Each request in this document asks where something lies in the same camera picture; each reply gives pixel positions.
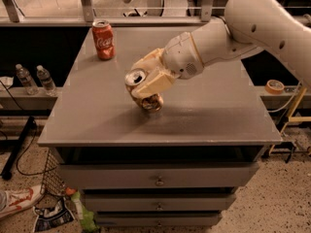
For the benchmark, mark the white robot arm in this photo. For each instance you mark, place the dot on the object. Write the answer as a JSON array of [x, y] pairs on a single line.
[[248, 25]]

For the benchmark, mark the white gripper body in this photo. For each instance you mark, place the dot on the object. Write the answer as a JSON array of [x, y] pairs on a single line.
[[181, 57]]

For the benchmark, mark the grey drawer cabinet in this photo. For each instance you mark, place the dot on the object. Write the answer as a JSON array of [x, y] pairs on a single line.
[[179, 166]]

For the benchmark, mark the tape roll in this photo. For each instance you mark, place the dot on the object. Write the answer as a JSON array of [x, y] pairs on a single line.
[[274, 87]]

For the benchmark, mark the green plastic bottle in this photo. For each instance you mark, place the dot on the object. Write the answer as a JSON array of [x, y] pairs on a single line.
[[86, 217]]

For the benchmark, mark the black stand leg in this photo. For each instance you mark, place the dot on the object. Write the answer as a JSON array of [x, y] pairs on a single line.
[[6, 172]]

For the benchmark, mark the black white bag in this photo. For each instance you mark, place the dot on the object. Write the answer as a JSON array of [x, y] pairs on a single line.
[[50, 218]]

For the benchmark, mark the left clear water bottle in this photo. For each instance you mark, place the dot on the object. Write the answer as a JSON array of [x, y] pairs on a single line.
[[26, 80]]

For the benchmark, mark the red cola can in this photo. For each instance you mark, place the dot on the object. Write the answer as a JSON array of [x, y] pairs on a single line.
[[103, 38]]

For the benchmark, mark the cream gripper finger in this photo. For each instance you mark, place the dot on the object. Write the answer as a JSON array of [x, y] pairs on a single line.
[[150, 62], [154, 82]]

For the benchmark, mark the white red sneaker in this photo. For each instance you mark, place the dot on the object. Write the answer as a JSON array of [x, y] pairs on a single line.
[[15, 201]]

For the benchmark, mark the orange soda can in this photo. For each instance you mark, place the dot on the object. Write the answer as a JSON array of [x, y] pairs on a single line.
[[135, 83]]

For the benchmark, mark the clear water bottle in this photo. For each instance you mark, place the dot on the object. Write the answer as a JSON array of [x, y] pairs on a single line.
[[46, 80], [26, 80]]

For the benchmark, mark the right clear water bottle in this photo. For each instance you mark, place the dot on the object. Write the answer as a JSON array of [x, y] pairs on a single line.
[[46, 80]]

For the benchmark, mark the wire mesh basket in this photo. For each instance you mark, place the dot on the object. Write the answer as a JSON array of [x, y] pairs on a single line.
[[52, 183]]

